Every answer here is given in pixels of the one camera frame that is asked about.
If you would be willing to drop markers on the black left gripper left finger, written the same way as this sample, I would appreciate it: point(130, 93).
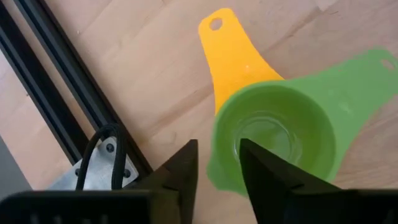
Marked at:
point(183, 174)

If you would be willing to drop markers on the green measuring cup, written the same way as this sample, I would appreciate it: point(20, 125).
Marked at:
point(311, 102)

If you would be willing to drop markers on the silver metal base bracket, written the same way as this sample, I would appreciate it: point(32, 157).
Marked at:
point(96, 174)

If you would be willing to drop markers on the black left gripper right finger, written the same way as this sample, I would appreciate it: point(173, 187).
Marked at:
point(264, 180)

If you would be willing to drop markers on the yellow measuring cup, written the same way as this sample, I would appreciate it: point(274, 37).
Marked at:
point(230, 62)

